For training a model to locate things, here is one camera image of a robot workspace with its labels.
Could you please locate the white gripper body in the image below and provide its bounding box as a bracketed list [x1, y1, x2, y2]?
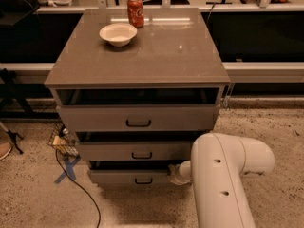
[168, 162, 190, 185]

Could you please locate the grey bottom drawer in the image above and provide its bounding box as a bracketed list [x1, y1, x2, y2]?
[88, 161, 175, 185]

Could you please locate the grey drawer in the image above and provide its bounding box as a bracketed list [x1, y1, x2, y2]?
[88, 161, 175, 185]
[57, 105, 219, 132]
[76, 142, 191, 161]

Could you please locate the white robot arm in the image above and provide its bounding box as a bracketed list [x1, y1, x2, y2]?
[169, 133, 275, 228]

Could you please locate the grey middle drawer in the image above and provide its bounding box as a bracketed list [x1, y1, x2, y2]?
[76, 142, 191, 161]

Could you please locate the grey top drawer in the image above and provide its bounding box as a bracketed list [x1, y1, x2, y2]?
[57, 105, 219, 132]

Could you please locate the grey drawer cabinet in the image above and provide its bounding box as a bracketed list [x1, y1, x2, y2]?
[44, 7, 231, 187]

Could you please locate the white bowl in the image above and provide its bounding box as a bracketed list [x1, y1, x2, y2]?
[99, 23, 137, 47]

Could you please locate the orange soda can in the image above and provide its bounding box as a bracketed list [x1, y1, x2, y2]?
[127, 0, 144, 28]

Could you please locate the black stand leg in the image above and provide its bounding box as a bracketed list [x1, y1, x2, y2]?
[0, 121, 23, 154]

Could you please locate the black chair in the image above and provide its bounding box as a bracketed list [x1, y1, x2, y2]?
[0, 0, 39, 28]

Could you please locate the wire basket with items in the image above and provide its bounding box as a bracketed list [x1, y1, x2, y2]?
[48, 123, 79, 157]

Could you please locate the black floor cable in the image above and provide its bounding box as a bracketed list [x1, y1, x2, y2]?
[55, 149, 103, 228]

